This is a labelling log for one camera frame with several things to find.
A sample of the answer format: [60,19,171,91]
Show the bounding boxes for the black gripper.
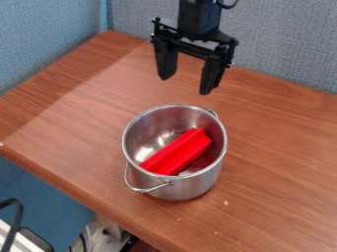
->
[151,0,238,95]

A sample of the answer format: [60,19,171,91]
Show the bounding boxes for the red rectangular block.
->
[139,128,211,175]

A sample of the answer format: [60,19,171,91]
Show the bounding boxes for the white striped bag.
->
[0,220,53,252]

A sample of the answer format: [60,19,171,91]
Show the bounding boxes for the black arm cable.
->
[214,0,241,10]

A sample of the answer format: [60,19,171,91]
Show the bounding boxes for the metal pot with handles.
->
[123,104,227,201]

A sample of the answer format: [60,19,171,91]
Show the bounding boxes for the white cables under table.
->
[67,215,132,252]

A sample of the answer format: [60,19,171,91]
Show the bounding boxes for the black bag strap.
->
[0,197,25,252]

